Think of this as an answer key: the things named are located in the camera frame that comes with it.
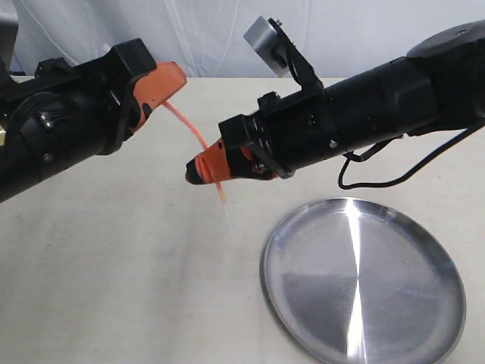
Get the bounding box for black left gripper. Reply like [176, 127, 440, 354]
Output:
[18, 38, 187, 158]

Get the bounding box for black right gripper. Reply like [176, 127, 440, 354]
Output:
[185, 93, 341, 185]

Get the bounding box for thin orange glow stick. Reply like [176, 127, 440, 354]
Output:
[162, 101, 234, 233]

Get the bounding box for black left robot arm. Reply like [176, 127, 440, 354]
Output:
[1, 38, 186, 201]

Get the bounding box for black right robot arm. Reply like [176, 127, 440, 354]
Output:
[185, 17, 484, 185]

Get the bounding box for white wrinkled backdrop cloth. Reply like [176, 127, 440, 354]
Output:
[1, 1, 484, 77]

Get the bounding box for round stainless steel plate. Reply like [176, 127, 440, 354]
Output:
[259, 197, 467, 363]

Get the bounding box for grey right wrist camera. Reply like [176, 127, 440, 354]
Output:
[243, 17, 289, 78]

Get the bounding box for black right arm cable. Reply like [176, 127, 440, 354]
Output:
[336, 127, 485, 190]

